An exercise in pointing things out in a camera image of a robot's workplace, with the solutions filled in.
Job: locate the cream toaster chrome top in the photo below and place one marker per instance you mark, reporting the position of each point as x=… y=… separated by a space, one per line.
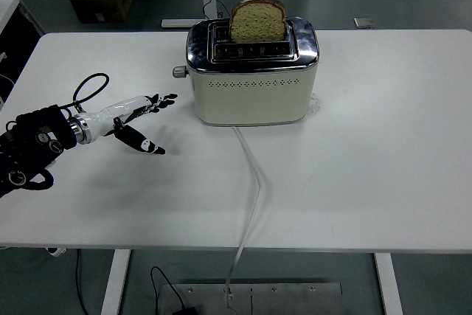
x=250 y=97

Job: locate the white table leg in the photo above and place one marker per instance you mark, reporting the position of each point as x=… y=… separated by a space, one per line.
x=387 y=282
x=116 y=282

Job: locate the small white device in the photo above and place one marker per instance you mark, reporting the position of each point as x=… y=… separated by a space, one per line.
x=56 y=252

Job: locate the white side table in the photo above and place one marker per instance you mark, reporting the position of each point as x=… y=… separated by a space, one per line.
x=6 y=7

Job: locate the grey metal plate with screws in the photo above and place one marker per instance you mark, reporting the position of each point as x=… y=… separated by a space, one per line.
x=287 y=298

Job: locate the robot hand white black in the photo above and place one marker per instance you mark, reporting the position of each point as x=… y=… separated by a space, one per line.
x=107 y=117

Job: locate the brown bread slice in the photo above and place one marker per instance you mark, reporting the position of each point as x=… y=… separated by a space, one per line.
x=258 y=25

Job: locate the brown cardboard box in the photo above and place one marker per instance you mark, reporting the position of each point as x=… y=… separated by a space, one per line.
x=99 y=7

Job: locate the small grey floor plate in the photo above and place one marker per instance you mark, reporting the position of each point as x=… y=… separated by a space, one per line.
x=363 y=22

